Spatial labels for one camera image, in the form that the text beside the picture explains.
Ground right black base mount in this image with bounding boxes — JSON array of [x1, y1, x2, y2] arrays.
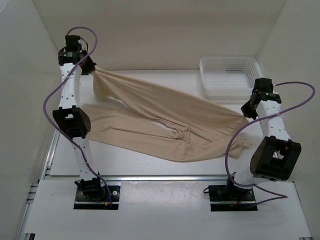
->
[[203, 185, 258, 212]]

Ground beige trousers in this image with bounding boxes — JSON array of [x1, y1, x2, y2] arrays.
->
[[82, 68, 251, 163]]

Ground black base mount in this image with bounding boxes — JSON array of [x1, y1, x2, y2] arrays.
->
[[203, 185, 258, 212], [73, 181, 121, 210]]

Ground purple cable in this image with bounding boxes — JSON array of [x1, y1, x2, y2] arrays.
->
[[224, 81, 316, 206], [42, 26, 113, 208]]

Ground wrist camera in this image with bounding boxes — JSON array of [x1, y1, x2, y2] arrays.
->
[[65, 35, 82, 52], [253, 77, 274, 93]]

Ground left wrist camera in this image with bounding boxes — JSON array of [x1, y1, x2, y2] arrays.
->
[[65, 35, 82, 52]]

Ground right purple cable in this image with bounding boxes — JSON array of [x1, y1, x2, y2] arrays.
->
[[224, 81, 316, 206]]

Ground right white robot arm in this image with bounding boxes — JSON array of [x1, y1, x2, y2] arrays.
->
[[224, 92, 302, 200]]

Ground white plastic basket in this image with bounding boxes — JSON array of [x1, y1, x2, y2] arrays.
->
[[199, 56, 263, 101]]

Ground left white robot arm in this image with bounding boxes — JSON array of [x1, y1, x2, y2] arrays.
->
[[52, 47, 106, 201]]

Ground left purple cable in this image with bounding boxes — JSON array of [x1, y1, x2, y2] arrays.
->
[[42, 26, 113, 208]]

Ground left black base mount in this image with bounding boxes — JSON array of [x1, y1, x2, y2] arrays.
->
[[73, 181, 121, 210]]

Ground aluminium frame rail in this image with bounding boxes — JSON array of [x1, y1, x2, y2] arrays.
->
[[14, 72, 313, 240]]

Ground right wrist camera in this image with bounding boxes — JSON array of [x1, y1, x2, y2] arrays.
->
[[253, 77, 274, 93]]

